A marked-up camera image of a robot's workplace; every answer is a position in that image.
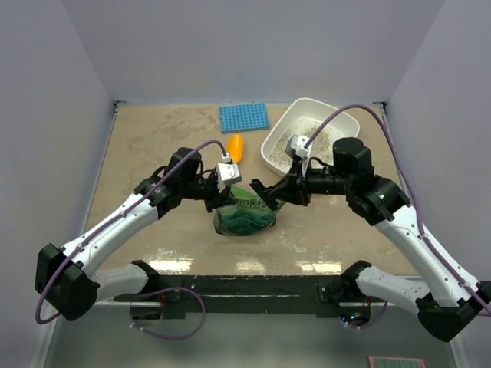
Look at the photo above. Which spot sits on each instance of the pink green board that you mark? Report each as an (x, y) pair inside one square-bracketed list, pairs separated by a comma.
[(394, 362)]

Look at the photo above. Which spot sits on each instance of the orange plastic scoop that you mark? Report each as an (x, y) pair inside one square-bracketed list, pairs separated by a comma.
[(235, 147)]

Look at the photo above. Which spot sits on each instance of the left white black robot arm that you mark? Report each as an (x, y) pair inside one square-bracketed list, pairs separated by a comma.
[(69, 277)]

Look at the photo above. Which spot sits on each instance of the blue studded plate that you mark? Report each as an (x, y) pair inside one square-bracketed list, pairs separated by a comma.
[(243, 118)]

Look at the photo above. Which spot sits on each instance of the black bag clip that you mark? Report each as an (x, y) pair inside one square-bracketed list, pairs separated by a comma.
[(264, 194)]

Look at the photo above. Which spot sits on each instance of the white litter box tray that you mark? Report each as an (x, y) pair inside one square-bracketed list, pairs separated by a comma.
[(303, 117)]

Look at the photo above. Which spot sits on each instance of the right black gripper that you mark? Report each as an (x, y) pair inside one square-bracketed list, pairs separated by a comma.
[(295, 187)]

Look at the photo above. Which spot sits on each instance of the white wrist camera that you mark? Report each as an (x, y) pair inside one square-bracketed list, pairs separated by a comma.
[(228, 172), (296, 149)]

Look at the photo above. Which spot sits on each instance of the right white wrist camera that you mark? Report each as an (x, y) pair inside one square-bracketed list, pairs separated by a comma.
[(296, 149)]

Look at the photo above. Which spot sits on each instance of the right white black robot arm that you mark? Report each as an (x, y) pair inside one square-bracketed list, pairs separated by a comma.
[(444, 304)]

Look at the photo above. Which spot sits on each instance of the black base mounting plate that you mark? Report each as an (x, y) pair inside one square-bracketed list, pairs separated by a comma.
[(325, 296)]

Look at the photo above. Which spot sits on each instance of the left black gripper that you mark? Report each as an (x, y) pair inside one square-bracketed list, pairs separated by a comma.
[(224, 198)]

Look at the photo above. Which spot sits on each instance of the green litter bag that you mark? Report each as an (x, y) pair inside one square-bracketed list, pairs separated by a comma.
[(248, 216)]

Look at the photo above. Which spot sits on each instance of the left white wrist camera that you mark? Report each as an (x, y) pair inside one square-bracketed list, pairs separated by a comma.
[(228, 172)]

